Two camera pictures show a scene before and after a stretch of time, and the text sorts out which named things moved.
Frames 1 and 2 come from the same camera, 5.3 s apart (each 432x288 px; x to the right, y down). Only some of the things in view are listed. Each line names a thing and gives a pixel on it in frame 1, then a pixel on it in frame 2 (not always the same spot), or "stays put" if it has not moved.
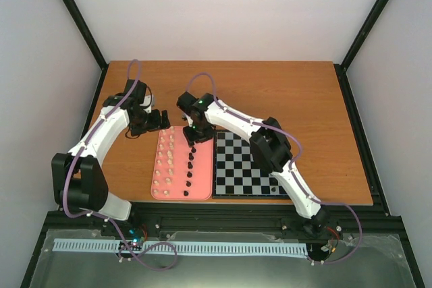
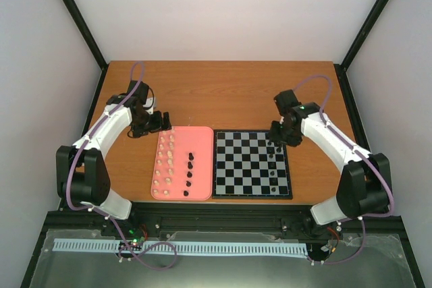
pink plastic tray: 181,172 stays put
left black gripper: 157,119 stays put
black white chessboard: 235,175 stays put
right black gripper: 191,139 → 274,135
